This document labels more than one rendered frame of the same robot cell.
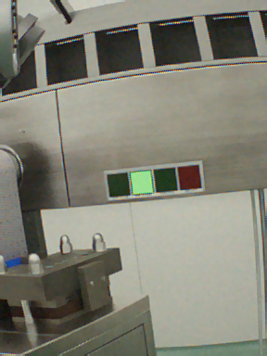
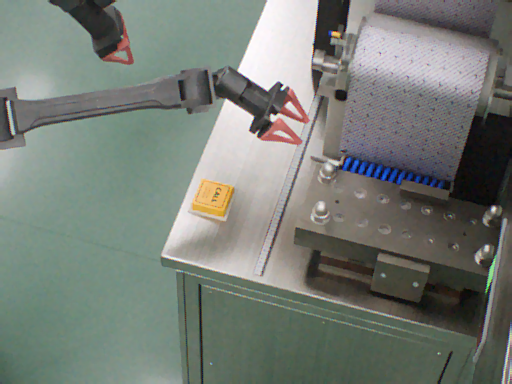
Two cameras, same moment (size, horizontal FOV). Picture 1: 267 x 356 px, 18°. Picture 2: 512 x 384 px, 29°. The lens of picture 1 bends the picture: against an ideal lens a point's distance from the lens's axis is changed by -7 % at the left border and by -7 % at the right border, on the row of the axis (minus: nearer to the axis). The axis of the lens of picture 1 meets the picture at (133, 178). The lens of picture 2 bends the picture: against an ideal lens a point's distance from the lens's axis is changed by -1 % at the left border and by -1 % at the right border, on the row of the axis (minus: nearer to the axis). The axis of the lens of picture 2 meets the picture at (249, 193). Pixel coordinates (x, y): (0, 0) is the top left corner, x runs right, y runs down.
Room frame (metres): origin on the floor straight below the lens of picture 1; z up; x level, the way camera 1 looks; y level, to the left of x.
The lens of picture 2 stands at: (1.49, -0.84, 2.61)
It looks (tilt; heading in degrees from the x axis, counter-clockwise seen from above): 53 degrees down; 79
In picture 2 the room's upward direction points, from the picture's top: 3 degrees clockwise
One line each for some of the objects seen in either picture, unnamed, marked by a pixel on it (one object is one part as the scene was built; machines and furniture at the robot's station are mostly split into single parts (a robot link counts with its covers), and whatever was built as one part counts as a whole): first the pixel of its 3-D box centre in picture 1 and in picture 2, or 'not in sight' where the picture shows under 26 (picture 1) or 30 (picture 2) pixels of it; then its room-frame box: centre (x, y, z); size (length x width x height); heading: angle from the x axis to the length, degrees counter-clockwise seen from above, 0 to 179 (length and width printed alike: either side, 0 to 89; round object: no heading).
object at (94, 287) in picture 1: (95, 286); (399, 278); (1.96, 0.12, 0.96); 0.10 x 0.03 x 0.11; 155
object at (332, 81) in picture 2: not in sight; (331, 106); (1.90, 0.49, 1.05); 0.06 x 0.05 x 0.31; 155
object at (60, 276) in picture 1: (56, 273); (404, 228); (1.99, 0.21, 1.00); 0.40 x 0.16 x 0.06; 155
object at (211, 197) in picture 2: not in sight; (212, 197); (1.64, 0.40, 0.91); 0.07 x 0.07 x 0.02; 65
